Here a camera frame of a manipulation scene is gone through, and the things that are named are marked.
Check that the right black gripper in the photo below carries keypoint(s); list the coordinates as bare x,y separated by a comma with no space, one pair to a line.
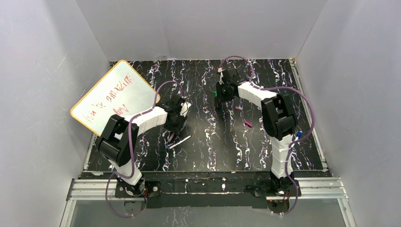
223,92

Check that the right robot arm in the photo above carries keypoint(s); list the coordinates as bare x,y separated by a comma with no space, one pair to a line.
279,122

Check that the silver pen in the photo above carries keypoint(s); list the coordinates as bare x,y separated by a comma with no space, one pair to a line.
180,142

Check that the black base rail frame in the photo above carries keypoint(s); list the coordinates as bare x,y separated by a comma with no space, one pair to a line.
213,189

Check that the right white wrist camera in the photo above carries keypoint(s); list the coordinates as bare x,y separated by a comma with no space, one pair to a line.
221,76

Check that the yellow framed whiteboard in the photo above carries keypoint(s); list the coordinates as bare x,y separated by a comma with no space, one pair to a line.
122,91

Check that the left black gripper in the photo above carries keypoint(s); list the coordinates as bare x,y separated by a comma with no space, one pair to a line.
175,122

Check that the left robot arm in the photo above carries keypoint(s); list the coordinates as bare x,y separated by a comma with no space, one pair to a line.
118,139

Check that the magenta pen cap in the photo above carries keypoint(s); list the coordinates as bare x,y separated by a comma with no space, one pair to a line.
248,124

